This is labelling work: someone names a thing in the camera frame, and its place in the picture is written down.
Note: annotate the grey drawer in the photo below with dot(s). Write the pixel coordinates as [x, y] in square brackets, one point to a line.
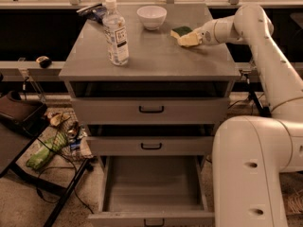
[150, 140]
[107, 102]
[152, 191]

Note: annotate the grey top drawer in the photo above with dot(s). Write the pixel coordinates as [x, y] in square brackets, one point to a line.
[107, 102]

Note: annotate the black folding chair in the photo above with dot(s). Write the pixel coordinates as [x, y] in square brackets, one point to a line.
[13, 145]

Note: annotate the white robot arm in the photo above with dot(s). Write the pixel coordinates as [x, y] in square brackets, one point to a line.
[249, 152]

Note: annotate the green plastic bag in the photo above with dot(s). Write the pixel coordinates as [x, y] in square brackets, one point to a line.
[46, 151]

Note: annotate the green yellow sponge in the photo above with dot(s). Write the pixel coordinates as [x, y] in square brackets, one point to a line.
[180, 32]

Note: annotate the grey bottom drawer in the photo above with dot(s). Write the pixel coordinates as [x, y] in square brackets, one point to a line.
[152, 191]

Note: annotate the white ceramic bowl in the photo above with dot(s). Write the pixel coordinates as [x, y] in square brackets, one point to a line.
[152, 17]

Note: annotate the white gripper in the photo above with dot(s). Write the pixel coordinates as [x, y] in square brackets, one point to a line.
[206, 34]

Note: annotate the grey middle drawer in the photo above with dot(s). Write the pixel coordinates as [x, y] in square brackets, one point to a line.
[150, 140]

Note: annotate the wire mesh trash basket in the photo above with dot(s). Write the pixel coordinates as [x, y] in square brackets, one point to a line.
[71, 131]

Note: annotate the dark blue snack bag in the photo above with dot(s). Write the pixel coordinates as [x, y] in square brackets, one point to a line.
[94, 12]

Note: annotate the grey drawer cabinet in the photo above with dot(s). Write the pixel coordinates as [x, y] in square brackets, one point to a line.
[154, 55]

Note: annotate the clear plastic water bottle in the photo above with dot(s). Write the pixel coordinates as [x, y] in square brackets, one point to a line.
[116, 34]

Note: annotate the black tape measure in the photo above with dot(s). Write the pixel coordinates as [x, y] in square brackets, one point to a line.
[44, 61]

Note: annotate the black tripod stand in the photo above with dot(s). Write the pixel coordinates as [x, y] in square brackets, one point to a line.
[262, 111]

